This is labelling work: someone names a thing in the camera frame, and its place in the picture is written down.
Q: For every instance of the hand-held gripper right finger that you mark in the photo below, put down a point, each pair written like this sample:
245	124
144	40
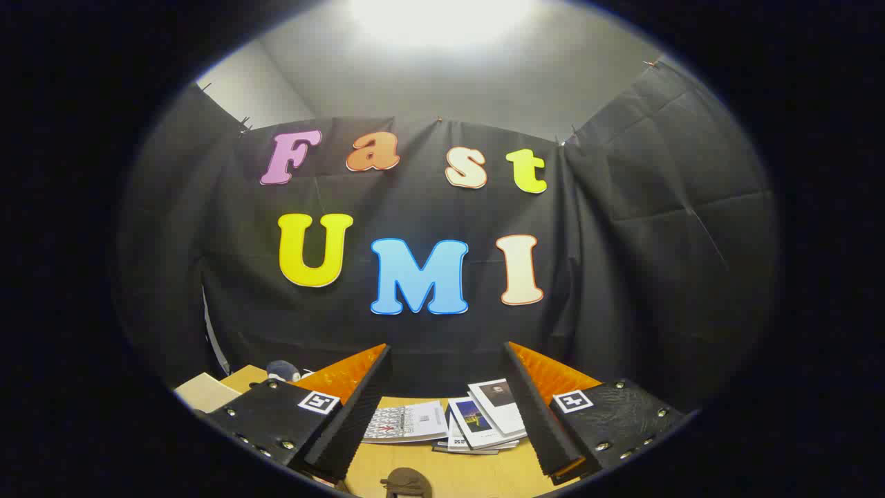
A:
543	422

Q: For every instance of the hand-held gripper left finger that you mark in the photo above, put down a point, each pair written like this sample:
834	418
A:
349	422

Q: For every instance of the brown fuzzy slipper shoe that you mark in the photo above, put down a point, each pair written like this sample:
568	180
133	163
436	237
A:
406	482

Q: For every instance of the beige fabric storage box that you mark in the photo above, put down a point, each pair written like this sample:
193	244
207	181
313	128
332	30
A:
204	394

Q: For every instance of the white book dark picture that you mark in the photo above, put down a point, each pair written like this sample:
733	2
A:
501	404

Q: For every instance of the grey patterned book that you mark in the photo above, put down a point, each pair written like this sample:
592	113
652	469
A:
408	422

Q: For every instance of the white book blue picture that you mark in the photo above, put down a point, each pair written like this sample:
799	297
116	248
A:
477	422

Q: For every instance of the grey penguin plush toy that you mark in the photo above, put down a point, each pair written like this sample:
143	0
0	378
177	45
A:
282	371

